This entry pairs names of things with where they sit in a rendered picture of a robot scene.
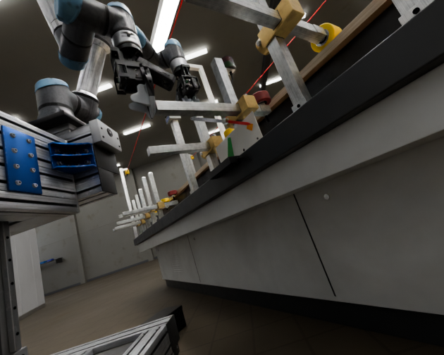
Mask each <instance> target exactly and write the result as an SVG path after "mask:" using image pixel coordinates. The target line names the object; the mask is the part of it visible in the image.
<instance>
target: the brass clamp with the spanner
mask: <svg viewBox="0 0 444 355"><path fill-rule="evenodd" d="M237 104H238V105H239V107H240V110H241V112H240V113H239V114H238V115H237V116H227V118H228V119H229V120H234V121H238V120H244V119H245V118H246V117H247V116H248V115H249V114H250V113H251V112H252V111H253V113H254V112H255V111H256V110H257V109H258V108H259V107H258V104H257V101H256V99H255V97H254V96H252V95H242V96H241V98H240V99H239V100H238V101H237ZM233 125H234V124H233V123H229V124H228V125H227V126H228V127H229V128H231V129H234V127H233Z"/></svg>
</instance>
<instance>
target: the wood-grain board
mask: <svg viewBox="0 0 444 355"><path fill-rule="evenodd" d="M392 3H393V2H392V1H391V0H373V1H372V2H371V3H370V4H369V5H368V6H367V7H366V8H365V9H364V10H363V11H362V12H361V13H360V14H359V15H358V16H357V17H356V18H355V19H354V20H353V21H352V22H351V23H350V24H349V25H347V26H346V27H345V28H344V29H343V30H342V31H341V32H340V33H339V34H338V35H337V36H336V37H335V38H334V39H333V40H332V41H331V42H330V43H329V44H328V45H327V46H326V47H325V48H324V49H322V50H321V51H320V52H319V53H318V54H317V55H316V56H315V57H314V58H313V59H312V60H311V61H310V62H309V63H308V64H307V65H306V66H305V67H304V68H303V69H302V70H301V71H300V75H301V76H302V79H303V80H304V82H306V81H307V80H308V79H309V78H310V77H311V76H312V75H313V74H314V73H315V72H316V71H318V70H319V69H320V68H321V67H322V66H323V65H324V64H326V63H327V62H328V61H329V60H330V59H331V58H333V57H334V56H335V55H336V54H337V53H338V52H339V51H340V50H341V49H342V48H343V47H344V46H346V45H347V44H348V43H349V42H350V41H351V40H352V39H354V38H355V37H356V36H357V35H358V34H359V33H360V32H361V31H362V30H363V29H364V28H365V27H367V26H368V25H369V24H370V23H371V22H372V21H373V20H375V19H376V18H377V17H378V16H379V15H380V14H382V12H384V10H386V9H387V8H388V7H389V6H390V5H391V4H392ZM288 97H289V95H288V92H287V90H286V88H285V87H284V88H282V90H281V91H279V93H277V95H275V97H274V98H272V99H271V103H270V104H269V106H270V108H271V112H272V111H273V110H274V109H275V108H277V107H278V106H279V105H280V104H281V103H282V102H284V101H285V100H286V99H287V98H288ZM255 118H256V120H257V123H258V124H259V123H260V122H261V121H262V120H263V119H265V117H264V116H255ZM208 169H209V164H208V162H206V163H205V164H204V165H203V166H202V167H201V168H200V169H199V170H198V171H197V172H196V173H195V177H196V179H197V178H198V177H200V176H201V175H202V174H203V173H204V172H205V171H206V170H208ZM188 187H189V183H188V181H187V182H186V183H185V184H184V185H183V186H182V187H181V188H180V189H179V190H178V191H177V193H178V194H177V195H175V196H174V197H175V198H176V197H177V196H179V195H180V194H181V193H182V192H183V191H184V190H185V189H187V188H188Z"/></svg>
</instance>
